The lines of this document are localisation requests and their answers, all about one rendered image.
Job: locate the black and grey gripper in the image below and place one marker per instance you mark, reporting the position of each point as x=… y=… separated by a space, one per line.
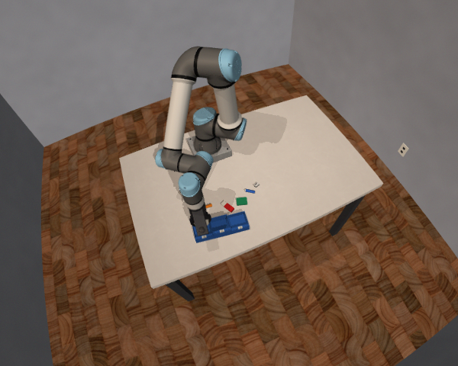
x=207 y=216

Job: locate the blue rack of bins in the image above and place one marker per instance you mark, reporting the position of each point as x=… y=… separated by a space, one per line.
x=218 y=225

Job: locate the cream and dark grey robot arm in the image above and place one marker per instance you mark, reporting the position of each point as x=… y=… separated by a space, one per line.
x=222 y=68

